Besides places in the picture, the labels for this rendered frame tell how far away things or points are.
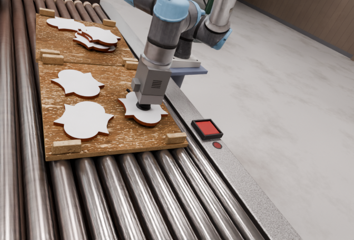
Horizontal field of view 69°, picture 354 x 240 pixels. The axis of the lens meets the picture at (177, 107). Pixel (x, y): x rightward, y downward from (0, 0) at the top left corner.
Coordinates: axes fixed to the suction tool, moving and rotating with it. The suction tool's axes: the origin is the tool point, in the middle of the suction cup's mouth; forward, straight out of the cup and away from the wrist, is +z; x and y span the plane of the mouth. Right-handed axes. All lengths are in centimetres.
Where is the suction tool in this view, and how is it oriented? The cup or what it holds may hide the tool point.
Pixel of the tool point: (142, 108)
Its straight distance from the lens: 75.3
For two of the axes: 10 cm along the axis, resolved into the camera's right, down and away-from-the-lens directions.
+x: 8.9, 0.4, 4.5
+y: 3.4, 6.1, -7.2
